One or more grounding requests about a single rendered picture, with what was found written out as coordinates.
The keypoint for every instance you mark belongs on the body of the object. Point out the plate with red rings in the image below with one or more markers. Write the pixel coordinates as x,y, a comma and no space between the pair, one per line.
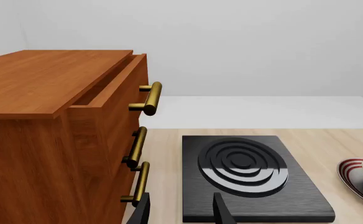
349,173

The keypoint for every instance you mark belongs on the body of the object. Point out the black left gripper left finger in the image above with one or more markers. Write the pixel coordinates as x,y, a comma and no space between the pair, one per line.
140,213

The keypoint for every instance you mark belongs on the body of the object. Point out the wooden drawer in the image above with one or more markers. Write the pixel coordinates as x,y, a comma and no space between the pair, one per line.
113,105

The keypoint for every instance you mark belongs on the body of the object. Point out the wooden cabinet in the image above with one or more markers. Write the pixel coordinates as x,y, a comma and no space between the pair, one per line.
29,130

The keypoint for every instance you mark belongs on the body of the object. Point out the flat black stove plate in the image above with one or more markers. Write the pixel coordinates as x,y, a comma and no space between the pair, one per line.
246,177

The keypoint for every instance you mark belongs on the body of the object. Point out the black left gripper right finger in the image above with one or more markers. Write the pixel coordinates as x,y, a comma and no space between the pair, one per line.
222,213

